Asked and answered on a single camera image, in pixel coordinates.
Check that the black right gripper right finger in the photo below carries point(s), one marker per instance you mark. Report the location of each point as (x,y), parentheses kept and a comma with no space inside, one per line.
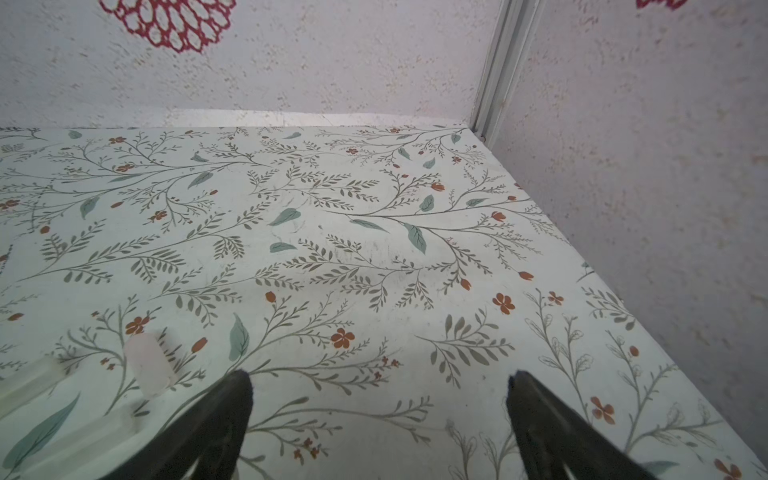
(555,442)

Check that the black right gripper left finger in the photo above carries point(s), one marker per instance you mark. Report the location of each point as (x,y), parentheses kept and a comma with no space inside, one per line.
(204,442)

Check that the translucent clear pen cap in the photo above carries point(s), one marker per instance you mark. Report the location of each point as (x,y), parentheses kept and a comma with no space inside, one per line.
(81,447)

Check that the translucent yellow pen cap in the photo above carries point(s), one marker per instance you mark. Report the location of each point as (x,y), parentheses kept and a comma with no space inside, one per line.
(29,382)

